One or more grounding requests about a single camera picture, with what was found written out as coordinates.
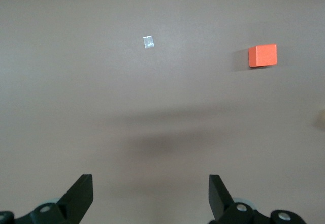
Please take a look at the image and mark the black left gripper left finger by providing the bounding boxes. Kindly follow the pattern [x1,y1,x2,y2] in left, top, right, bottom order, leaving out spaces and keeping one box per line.
[0,174,94,224]

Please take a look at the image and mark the orange block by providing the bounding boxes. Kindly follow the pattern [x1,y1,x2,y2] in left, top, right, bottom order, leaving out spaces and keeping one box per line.
[248,43,278,69]

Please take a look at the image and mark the small clear tape patch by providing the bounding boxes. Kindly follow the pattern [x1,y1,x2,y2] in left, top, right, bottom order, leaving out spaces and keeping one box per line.
[143,35,155,49]

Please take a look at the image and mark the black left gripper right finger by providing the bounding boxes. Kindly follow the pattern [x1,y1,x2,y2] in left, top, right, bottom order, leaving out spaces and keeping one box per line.
[208,175,305,224]

